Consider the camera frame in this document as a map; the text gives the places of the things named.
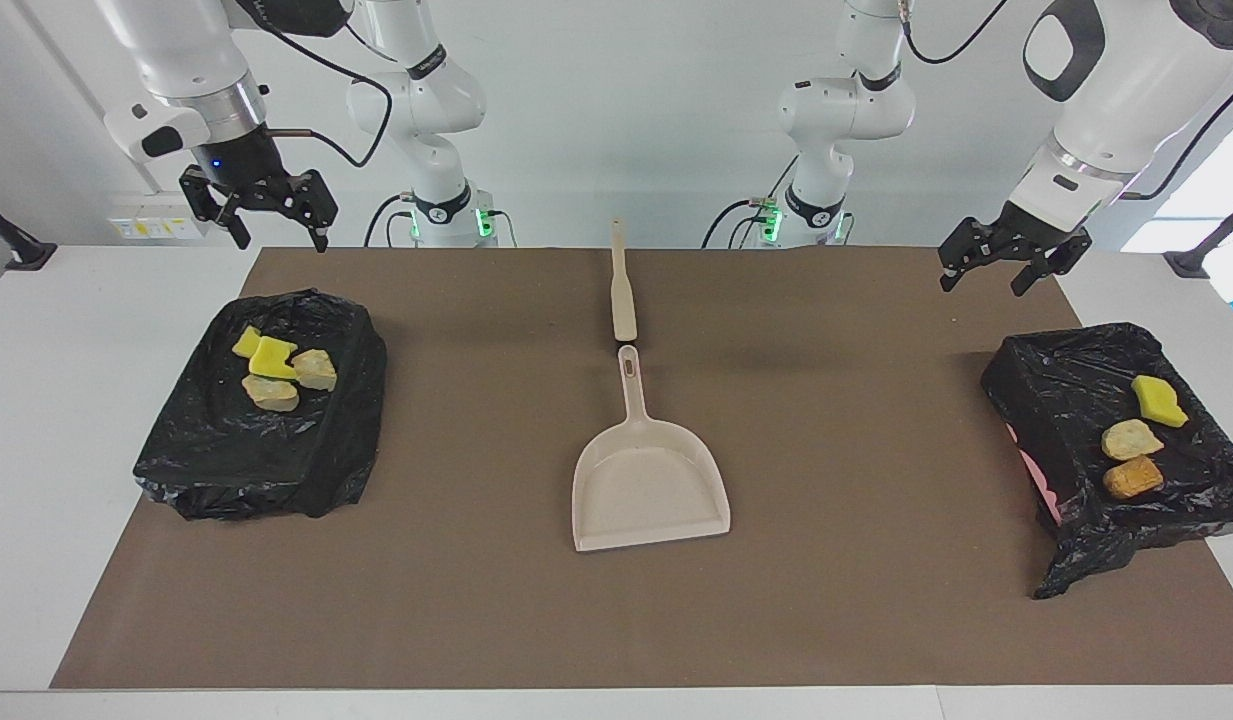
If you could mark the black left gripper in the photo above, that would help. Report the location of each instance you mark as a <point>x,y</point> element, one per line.
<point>1026,238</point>

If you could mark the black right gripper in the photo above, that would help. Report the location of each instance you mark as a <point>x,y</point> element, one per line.
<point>246,175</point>

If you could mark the yellow green sponge block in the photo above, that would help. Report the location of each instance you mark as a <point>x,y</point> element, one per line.
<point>244,342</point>

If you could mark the yellow notched sponge piece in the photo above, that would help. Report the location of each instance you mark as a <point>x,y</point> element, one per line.
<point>274,360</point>

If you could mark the orange striped croissant piece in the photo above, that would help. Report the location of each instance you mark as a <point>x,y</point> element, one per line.
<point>314,370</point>

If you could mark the pale crusty bread piece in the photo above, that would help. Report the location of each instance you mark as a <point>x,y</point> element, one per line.
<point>270,393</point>

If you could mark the yellow sponge chunk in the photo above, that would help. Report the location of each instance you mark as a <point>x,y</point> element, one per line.
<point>1159,400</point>

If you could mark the pale knobbly lump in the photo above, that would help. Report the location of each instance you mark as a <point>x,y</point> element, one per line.
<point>1131,440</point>

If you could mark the brown potato shaped lump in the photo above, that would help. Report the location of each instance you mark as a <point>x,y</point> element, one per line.
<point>1133,477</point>

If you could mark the beige hand brush black bristles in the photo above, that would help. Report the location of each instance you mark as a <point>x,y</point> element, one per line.
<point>623,290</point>

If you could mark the beige plastic dustpan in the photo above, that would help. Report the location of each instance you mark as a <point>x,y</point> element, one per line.
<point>646,480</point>

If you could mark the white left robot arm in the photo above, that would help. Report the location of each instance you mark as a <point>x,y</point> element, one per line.
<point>1096,130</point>

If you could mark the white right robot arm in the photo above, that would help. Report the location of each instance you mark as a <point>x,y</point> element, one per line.
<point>196,70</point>

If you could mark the right black-bagged bin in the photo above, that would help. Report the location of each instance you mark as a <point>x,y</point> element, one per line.
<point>1066,400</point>

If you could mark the pink plastic bin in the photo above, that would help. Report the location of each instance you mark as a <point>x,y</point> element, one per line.
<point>1036,480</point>

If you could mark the green lit base light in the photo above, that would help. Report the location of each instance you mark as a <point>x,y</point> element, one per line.
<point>771,216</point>
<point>484,222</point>

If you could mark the black bag covered tray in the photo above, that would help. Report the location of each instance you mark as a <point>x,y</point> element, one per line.
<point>276,460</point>

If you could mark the brown table mat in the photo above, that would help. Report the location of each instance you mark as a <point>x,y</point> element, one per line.
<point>476,620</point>

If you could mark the white wall socket box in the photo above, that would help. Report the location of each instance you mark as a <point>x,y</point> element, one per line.
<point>151,222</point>

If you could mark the black camera stand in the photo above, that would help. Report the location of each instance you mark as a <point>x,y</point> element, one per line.
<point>16,245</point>
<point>1201,255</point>

